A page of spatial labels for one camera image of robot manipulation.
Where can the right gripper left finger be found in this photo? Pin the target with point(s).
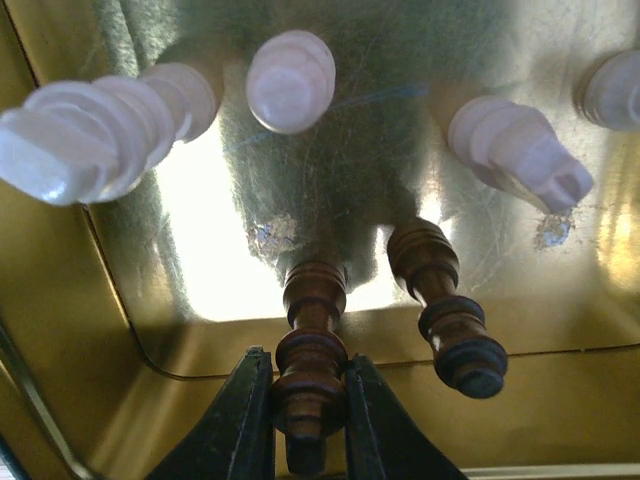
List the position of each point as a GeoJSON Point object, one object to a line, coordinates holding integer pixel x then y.
{"type": "Point", "coordinates": [234, 439]}

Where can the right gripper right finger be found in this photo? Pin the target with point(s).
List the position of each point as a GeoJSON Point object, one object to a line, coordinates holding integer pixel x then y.
{"type": "Point", "coordinates": [382, 440]}

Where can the dark wooden chess piece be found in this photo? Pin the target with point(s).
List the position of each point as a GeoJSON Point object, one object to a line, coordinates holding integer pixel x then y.
{"type": "Point", "coordinates": [309, 398]}
{"type": "Point", "coordinates": [466, 357]}

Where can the gold metal tin tray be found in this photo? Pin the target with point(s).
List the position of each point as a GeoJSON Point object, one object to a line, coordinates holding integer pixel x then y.
{"type": "Point", "coordinates": [122, 321]}

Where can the white chess bishop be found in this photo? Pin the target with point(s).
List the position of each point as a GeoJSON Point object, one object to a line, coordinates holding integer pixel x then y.
{"type": "Point", "coordinates": [513, 148]}

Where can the white chess piece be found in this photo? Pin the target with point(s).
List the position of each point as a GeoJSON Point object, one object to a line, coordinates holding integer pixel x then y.
{"type": "Point", "coordinates": [92, 142]}
{"type": "Point", "coordinates": [608, 95]}

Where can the white chess pawn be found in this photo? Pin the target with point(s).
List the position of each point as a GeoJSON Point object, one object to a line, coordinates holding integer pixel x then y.
{"type": "Point", "coordinates": [291, 82]}

